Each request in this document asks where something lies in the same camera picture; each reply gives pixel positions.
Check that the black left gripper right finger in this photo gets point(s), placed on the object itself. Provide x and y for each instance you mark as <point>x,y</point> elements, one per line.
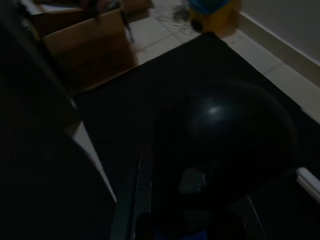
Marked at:
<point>252,220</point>

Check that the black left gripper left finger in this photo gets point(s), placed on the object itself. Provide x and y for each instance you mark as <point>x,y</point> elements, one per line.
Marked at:
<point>142,180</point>

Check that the large black floor mat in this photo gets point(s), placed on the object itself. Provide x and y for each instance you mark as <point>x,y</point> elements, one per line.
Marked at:
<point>175,75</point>

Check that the large open cardboard box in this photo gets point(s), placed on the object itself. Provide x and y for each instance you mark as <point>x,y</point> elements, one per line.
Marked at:
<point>87,50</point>

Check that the grey debris pile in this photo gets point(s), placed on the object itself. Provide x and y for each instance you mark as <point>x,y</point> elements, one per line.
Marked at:
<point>177,15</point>

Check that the plain small cardboard box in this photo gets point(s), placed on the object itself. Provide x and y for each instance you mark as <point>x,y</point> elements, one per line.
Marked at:
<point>140,6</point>

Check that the yellow trash bin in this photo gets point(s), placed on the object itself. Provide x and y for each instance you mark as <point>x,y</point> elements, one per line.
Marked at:
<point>220,23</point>

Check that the blue bin liner bag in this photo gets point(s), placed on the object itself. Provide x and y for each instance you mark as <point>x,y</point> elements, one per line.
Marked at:
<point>200,6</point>

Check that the cardboard box with clutter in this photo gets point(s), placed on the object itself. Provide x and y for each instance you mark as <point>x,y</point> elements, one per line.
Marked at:
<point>57,10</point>

